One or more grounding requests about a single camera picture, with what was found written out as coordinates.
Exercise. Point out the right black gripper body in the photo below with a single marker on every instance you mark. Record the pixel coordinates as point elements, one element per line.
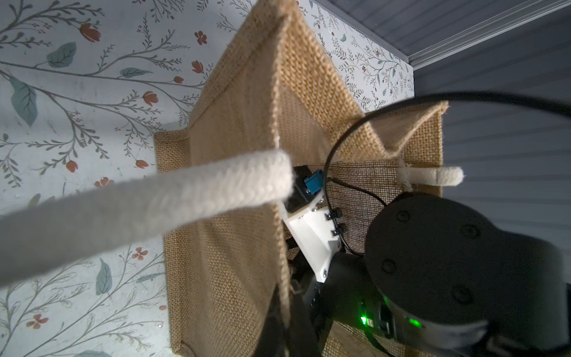
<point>348,296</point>

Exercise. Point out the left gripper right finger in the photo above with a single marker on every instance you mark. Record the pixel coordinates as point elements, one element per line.
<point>301,337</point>

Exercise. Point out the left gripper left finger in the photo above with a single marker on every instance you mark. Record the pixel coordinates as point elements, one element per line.
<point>271,342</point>

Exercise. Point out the brown jute tote bag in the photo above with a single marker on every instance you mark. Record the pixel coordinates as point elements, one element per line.
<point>97,93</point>

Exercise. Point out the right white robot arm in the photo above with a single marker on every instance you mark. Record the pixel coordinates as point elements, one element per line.
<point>439,276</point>

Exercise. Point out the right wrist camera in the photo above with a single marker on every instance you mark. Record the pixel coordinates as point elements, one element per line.
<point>309,222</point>

